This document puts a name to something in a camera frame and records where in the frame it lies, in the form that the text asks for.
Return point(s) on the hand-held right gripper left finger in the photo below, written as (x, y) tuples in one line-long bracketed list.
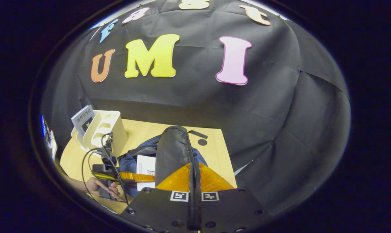
[(159, 207)]

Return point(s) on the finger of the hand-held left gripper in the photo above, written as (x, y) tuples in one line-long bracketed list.
[(137, 177)]

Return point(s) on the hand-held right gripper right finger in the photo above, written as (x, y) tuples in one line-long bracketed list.
[(227, 207)]

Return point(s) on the white text-cover book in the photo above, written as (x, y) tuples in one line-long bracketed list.
[(146, 168)]

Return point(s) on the white bookshelf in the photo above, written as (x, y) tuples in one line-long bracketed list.
[(109, 129)]

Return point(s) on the blue schoolbag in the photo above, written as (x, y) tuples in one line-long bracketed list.
[(172, 149)]

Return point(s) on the grey book with dark picture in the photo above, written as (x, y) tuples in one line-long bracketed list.
[(82, 118)]

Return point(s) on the white and blue background object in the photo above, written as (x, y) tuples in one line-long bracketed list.
[(51, 142)]

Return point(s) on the black round dot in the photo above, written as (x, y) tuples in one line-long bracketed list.
[(202, 142)]

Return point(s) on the thin white rod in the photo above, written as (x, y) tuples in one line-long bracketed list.
[(96, 33)]

